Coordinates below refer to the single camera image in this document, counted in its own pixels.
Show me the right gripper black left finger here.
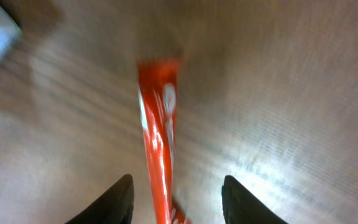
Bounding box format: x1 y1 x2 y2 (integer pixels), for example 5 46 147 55
66 174 134 224

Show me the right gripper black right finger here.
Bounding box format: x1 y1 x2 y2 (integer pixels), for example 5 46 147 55
221 175 287 224

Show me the red coffee stick sachet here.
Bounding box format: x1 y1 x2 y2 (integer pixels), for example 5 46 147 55
137 58 191 224

